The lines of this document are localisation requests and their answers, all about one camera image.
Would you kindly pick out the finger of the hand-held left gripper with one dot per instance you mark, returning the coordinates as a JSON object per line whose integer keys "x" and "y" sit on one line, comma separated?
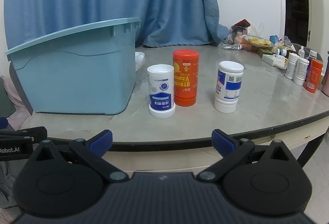
{"x": 2, "y": 125}
{"x": 33, "y": 134}

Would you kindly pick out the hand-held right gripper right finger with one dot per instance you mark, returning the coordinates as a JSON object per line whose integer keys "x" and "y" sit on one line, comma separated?
{"x": 222, "y": 142}

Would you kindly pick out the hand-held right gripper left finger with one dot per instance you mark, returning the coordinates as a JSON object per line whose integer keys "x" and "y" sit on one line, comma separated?
{"x": 102, "y": 141}

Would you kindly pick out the white bottle with striped label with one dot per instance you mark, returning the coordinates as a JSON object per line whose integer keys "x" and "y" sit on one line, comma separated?
{"x": 228, "y": 87}

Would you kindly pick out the light blue plastic storage bin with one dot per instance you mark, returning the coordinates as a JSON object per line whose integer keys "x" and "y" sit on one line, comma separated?
{"x": 77, "y": 72}

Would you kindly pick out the large orange bottle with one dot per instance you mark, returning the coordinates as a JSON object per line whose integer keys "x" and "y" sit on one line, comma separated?
{"x": 185, "y": 77}

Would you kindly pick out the white bottle with blue label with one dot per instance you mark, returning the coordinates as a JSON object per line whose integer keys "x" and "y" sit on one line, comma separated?
{"x": 161, "y": 91}

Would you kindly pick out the pink printed blanket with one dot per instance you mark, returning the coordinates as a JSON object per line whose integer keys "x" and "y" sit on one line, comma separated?
{"x": 15, "y": 117}

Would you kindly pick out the grey woven cloth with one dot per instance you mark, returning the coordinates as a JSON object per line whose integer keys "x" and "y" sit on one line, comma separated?
{"x": 7, "y": 185}

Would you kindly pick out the white cardboard box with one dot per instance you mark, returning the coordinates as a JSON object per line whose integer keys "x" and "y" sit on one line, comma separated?
{"x": 273, "y": 59}

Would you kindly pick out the white medicine bottle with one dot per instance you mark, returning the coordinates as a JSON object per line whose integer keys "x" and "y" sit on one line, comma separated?
{"x": 291, "y": 66}
{"x": 301, "y": 71}

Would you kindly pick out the plate with food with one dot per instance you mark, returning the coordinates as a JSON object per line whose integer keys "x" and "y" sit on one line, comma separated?
{"x": 258, "y": 41}

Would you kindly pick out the small orange bottle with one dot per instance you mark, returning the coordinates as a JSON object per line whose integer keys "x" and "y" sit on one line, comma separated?
{"x": 313, "y": 75}

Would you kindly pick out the clear plastic bag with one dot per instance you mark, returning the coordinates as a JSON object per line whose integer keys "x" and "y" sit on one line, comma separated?
{"x": 257, "y": 29}

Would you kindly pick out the red box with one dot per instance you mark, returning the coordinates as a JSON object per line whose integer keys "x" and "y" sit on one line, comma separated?
{"x": 241, "y": 24}

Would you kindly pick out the small white dropper bottle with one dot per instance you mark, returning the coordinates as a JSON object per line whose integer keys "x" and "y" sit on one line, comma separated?
{"x": 301, "y": 52}

